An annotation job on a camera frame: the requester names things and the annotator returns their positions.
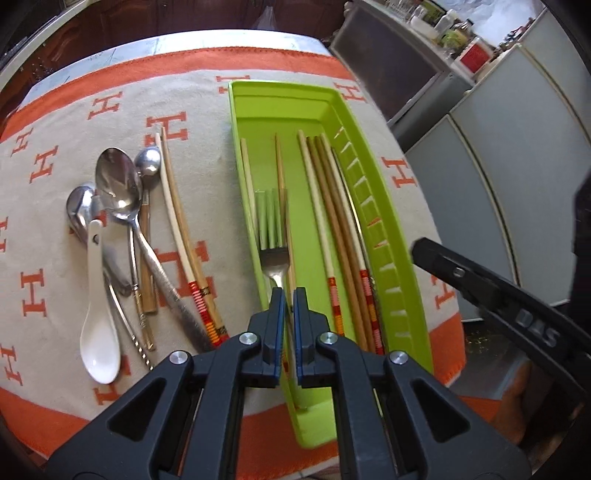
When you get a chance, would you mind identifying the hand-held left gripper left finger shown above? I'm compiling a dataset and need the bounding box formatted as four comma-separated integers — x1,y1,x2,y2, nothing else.
44,287,284,480

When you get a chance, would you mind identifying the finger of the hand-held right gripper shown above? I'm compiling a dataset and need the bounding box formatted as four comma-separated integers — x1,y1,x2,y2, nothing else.
412,237,502,324
573,173,591,303

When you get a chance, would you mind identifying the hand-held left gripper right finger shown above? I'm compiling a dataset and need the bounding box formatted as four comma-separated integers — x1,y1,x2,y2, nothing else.
295,287,532,480

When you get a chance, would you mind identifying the metal fork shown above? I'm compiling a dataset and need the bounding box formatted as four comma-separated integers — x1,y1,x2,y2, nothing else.
253,188,291,319

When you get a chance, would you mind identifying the white chopstick red striped end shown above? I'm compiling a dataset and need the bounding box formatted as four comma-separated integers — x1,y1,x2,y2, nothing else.
323,134,385,356
297,129,346,337

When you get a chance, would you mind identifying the gold handled metal utensil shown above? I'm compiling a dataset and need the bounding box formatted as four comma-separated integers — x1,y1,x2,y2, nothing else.
130,222,158,352

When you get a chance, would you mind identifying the white ceramic spoon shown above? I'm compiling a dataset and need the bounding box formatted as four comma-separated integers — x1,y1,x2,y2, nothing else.
78,219,122,385

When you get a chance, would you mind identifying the wooden handled metal spoon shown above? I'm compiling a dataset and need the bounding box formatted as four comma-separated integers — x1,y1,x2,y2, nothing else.
133,147,162,315

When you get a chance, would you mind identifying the green plastic utensil tray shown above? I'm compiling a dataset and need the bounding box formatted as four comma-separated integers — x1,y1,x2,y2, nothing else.
228,79,435,449

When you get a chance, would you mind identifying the large metal spoon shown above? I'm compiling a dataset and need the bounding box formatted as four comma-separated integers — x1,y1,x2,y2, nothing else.
95,147,218,352

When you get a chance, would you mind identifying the short metal spoon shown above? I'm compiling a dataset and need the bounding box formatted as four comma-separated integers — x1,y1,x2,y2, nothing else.
66,181,134,297

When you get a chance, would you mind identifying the wooden chopstick red black end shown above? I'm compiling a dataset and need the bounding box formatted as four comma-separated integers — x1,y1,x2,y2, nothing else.
159,126,230,343

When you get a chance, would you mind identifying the cream chopstick orange striped end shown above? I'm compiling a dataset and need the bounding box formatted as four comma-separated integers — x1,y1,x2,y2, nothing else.
154,132,222,348

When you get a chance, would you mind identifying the grey refrigerator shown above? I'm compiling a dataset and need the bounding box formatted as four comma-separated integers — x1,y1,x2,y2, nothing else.
401,9,591,324

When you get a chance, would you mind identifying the red container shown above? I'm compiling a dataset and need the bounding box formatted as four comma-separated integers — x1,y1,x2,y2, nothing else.
458,36,493,75

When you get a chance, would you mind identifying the orange beige printed blanket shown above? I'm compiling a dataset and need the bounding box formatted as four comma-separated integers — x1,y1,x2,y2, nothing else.
0,44,467,462

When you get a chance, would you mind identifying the green label bottle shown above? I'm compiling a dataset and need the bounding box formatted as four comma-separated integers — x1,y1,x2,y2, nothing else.
443,18,475,50

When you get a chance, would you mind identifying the white bottle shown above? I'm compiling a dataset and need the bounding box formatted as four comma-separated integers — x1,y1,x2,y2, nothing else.
434,8,456,34

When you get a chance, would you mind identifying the glass jar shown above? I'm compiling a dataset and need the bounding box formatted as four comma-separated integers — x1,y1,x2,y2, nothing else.
387,0,426,22

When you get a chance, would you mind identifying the hanging plastic bag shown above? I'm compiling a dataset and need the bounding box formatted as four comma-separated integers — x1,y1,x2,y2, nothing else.
255,6,281,34

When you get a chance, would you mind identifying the white kitchen countertop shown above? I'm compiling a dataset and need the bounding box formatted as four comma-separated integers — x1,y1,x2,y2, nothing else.
0,0,93,88

